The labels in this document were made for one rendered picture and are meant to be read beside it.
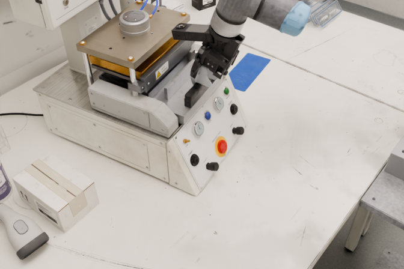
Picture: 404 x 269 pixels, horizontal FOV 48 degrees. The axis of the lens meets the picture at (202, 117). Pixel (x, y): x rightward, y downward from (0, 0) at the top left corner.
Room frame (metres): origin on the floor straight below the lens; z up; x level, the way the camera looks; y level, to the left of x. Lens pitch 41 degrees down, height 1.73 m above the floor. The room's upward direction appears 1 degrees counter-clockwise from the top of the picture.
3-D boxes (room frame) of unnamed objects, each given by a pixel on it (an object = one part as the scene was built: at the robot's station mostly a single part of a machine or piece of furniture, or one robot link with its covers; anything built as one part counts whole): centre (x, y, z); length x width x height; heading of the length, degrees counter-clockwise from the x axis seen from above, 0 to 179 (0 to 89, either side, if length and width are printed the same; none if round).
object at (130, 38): (1.09, 0.19, 1.08); 0.31 x 0.24 x 0.13; 150
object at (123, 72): (1.07, 0.17, 1.07); 0.22 x 0.17 x 0.10; 150
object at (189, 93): (0.96, 0.00, 0.99); 0.15 x 0.02 x 0.04; 150
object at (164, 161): (1.07, 0.16, 0.84); 0.53 x 0.37 x 0.17; 60
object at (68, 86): (1.08, 0.20, 0.93); 0.46 x 0.35 x 0.01; 60
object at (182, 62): (1.06, 0.16, 0.98); 0.20 x 0.17 x 0.03; 150
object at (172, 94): (1.03, 0.12, 0.97); 0.30 x 0.22 x 0.08; 60
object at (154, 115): (0.91, 0.18, 0.97); 0.25 x 0.05 x 0.07; 60
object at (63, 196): (0.77, 0.39, 0.80); 0.19 x 0.13 x 0.09; 49
